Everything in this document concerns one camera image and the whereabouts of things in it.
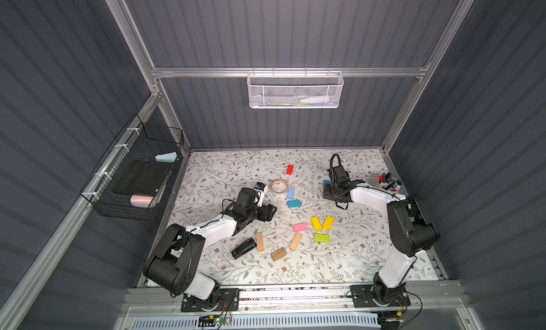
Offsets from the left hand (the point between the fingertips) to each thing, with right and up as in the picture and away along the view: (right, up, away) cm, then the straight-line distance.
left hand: (272, 208), depth 89 cm
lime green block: (+22, -13, 0) cm, 25 cm away
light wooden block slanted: (+10, -13, -2) cm, 17 cm away
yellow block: (+19, -7, +2) cm, 21 cm away
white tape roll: (+3, +8, +16) cm, 18 cm away
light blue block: (+9, +5, +13) cm, 17 cm away
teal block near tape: (+10, +1, +9) cm, 13 cm away
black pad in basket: (-42, +14, -21) cm, 49 cm away
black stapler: (-9, -13, -6) cm, 17 cm away
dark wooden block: (+3, -17, -6) cm, 18 cm away
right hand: (+26, +6, +8) cm, 27 cm away
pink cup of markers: (+50, +11, 0) cm, 51 cm away
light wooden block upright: (-5, -14, -3) cm, 15 cm away
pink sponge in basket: (-40, +7, -24) cm, 47 cm away
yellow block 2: (+24, -7, +2) cm, 25 cm away
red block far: (+9, +16, +23) cm, 29 cm away
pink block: (+12, -8, +1) cm, 14 cm away
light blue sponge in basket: (-41, +21, -7) cm, 47 cm away
